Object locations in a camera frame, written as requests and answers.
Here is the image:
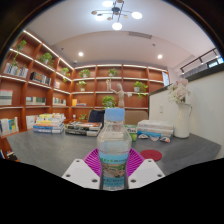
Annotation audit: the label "ceiling air vent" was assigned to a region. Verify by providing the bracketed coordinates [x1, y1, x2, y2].
[128, 31, 153, 40]

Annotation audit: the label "clear blue-capped water bottle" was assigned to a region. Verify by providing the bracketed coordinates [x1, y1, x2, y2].
[96, 107, 133, 192]

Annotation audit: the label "dark chair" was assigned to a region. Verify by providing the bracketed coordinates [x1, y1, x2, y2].
[87, 109, 106, 128]

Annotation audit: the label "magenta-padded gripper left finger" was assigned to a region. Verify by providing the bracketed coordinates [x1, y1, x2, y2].
[61, 148, 102, 190]

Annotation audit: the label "stack of dark books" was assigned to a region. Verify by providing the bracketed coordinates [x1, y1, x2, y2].
[64, 120, 104, 137]

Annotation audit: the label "beige chair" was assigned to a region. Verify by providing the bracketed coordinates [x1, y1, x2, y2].
[124, 109, 149, 126]

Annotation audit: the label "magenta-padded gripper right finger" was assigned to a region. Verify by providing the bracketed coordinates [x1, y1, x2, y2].
[126, 148, 166, 190]

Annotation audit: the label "grey curtain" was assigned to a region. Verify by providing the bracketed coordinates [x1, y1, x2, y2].
[183, 65, 208, 80]

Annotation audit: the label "white pitcher vase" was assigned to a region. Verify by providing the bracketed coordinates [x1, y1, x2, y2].
[173, 102, 193, 139]

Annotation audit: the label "pink and white flowers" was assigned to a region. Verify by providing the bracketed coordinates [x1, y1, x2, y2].
[166, 78, 191, 105]

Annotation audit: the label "window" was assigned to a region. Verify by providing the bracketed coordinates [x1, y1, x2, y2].
[206, 56, 224, 70]

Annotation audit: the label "wooden artist mannequin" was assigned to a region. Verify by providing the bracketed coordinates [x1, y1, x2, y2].
[105, 79, 133, 109]

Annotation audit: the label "black ceiling track rail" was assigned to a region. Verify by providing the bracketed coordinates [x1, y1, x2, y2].
[179, 47, 219, 74]

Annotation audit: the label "stack of colourful books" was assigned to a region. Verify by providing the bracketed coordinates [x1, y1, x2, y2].
[32, 113, 67, 135]

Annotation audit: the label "branched ceiling lamp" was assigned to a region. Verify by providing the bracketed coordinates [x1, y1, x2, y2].
[91, 0, 144, 31]

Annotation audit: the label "brown wooden shelf unit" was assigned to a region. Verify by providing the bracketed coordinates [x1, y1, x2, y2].
[0, 29, 171, 161]

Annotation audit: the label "flat round red coaster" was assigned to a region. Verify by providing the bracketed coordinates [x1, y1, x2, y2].
[139, 149, 163, 162]

